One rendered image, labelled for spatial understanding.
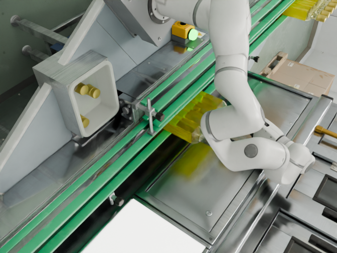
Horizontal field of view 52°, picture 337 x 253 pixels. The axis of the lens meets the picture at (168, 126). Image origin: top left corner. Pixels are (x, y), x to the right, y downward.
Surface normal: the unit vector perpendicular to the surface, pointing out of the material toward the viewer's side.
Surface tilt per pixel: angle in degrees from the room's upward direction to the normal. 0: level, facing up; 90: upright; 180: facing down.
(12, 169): 0
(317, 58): 90
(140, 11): 5
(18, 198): 90
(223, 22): 93
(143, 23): 5
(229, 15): 87
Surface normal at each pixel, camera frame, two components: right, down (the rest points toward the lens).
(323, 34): -0.60, 0.58
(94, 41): 0.80, 0.41
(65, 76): -0.04, -0.70
